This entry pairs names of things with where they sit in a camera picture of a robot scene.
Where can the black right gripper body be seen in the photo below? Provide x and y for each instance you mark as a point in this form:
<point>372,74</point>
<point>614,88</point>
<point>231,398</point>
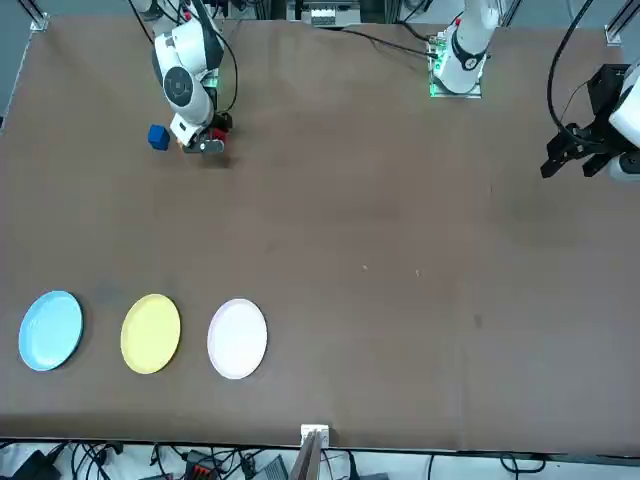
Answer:
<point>222,124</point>

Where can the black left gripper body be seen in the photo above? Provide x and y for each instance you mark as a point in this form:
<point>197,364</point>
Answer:
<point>605,95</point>

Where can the blue cube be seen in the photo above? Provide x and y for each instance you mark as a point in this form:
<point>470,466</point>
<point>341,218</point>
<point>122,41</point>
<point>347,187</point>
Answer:
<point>159,138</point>

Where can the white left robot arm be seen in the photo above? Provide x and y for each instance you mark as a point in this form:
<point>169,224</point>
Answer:
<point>467,45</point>

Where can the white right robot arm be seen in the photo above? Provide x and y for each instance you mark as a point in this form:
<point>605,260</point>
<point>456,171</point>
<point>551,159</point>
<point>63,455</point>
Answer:
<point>185,50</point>

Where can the white plate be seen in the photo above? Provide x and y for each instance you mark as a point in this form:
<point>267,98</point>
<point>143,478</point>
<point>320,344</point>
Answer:
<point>237,339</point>

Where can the yellow plate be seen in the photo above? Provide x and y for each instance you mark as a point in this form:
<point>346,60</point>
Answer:
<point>150,334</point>

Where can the light blue plate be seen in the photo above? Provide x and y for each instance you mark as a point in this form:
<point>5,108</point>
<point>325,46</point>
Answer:
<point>50,331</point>

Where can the white power strip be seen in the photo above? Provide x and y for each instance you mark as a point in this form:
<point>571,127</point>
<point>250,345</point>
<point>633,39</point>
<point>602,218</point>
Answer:
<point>322,16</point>

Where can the red and black device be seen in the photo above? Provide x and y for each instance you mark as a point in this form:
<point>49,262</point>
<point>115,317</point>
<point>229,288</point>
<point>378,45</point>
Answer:
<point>197,467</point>

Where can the dark power supply box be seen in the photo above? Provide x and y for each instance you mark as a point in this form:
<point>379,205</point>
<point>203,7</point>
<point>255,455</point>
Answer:
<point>274,470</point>

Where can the black power adapter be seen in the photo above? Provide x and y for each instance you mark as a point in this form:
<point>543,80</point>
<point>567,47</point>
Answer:
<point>32,467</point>

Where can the aluminium frame profile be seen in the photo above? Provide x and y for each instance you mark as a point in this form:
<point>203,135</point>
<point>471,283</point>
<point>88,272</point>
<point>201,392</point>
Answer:
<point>617,27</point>
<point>40,20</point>

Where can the aluminium camera post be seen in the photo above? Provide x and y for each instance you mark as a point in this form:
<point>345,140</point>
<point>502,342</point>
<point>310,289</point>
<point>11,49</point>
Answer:
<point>307,460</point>

